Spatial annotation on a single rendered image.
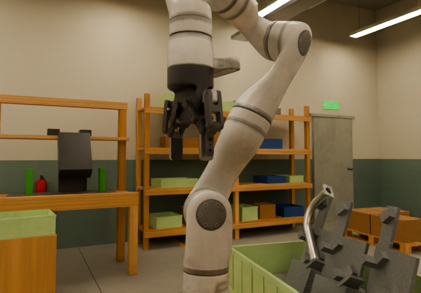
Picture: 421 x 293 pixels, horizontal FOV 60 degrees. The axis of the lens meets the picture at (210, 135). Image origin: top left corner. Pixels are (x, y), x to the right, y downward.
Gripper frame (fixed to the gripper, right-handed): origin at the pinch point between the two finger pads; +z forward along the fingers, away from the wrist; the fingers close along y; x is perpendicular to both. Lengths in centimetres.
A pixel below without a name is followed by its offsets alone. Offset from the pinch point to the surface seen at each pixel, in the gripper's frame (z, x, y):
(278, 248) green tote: 36, 74, -55
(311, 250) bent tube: 32, 70, -35
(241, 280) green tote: 42, 50, -49
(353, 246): 28, 71, -20
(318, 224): 25, 81, -41
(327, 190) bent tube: 13, 82, -37
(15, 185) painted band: 38, 34, -509
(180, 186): 45, 242, -423
